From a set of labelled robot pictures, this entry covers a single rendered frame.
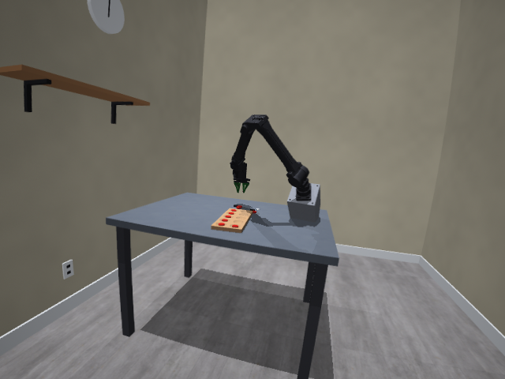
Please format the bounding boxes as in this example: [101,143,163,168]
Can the tan tray with round pockets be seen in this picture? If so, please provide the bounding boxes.
[211,208,253,233]

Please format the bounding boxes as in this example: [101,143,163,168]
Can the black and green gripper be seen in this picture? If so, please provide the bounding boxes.
[234,171,250,193]

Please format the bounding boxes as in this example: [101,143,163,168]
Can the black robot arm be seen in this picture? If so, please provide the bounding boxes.
[230,114,312,201]

